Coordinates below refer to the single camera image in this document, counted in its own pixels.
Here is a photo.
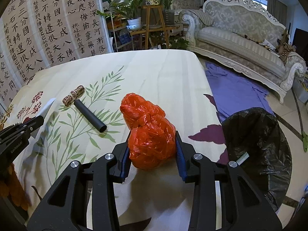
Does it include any white paper roll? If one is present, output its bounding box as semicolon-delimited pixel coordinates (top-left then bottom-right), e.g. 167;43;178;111
31;98;56;138

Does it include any patterned braided rope bundle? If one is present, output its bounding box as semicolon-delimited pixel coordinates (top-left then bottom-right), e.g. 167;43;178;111
62;85;86;107

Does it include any red plastic bag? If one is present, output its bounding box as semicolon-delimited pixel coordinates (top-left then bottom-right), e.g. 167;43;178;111
120;93;177;170

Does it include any black tube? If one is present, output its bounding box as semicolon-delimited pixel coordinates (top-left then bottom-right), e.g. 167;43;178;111
74;100;107;133
236;152;249;165

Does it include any black trash bag bin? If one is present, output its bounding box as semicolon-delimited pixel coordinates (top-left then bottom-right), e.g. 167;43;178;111
222;107;292;211

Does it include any floral cream tablecloth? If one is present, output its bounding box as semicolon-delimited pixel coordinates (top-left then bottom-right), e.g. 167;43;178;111
1;49;226;230

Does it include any purple cloth on floor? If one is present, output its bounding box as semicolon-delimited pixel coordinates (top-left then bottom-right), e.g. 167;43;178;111
205;62;274;121

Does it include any calligraphy folding screen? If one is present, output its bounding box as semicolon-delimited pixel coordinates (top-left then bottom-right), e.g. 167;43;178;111
1;0;112;110

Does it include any green object on floor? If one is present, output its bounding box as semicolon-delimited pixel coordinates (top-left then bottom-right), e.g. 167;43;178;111
302;131;308;152

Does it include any wooden plant stand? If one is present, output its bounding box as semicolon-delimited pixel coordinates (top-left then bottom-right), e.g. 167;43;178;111
128;5;180;49

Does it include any ornate white sofa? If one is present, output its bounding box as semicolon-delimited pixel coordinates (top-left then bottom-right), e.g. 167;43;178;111
178;0;307;103

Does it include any potted plant white pot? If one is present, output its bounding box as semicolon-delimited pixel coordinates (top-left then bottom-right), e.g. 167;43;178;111
96;0;144;20

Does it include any dark covered cabinet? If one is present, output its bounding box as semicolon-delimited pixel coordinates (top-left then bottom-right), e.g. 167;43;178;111
293;28;308;64

